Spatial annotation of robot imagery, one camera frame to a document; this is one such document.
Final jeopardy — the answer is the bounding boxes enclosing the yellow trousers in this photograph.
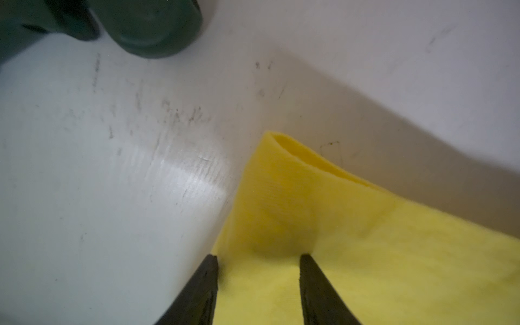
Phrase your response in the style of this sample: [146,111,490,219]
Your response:
[212,132,519,324]

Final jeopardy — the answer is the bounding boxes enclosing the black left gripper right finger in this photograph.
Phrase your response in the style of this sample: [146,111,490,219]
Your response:
[299,254,361,325]

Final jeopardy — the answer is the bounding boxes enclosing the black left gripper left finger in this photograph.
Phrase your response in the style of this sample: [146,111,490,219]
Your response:
[156,254,219,325]

